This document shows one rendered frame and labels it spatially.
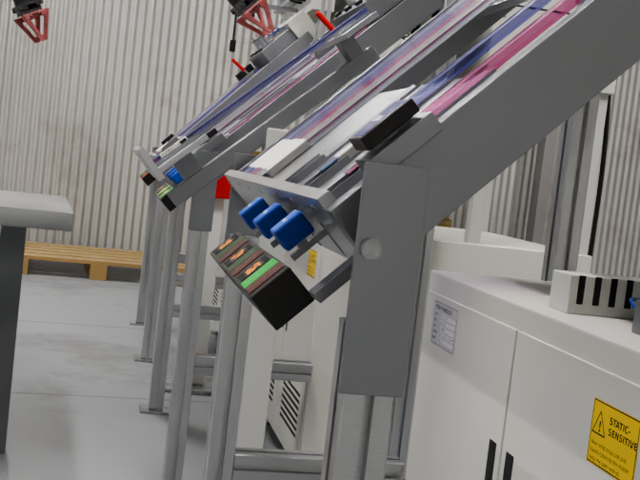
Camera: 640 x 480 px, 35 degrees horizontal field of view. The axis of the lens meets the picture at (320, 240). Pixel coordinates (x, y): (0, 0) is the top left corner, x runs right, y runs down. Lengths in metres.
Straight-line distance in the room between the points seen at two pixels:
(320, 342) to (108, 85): 4.45
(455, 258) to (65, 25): 4.56
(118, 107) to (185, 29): 0.65
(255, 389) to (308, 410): 0.37
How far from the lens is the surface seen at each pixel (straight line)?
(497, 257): 2.39
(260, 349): 1.96
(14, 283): 2.47
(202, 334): 3.32
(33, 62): 6.56
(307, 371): 2.27
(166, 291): 2.94
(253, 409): 1.98
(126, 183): 6.57
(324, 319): 2.29
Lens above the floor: 0.75
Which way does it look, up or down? 4 degrees down
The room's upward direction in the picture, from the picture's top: 7 degrees clockwise
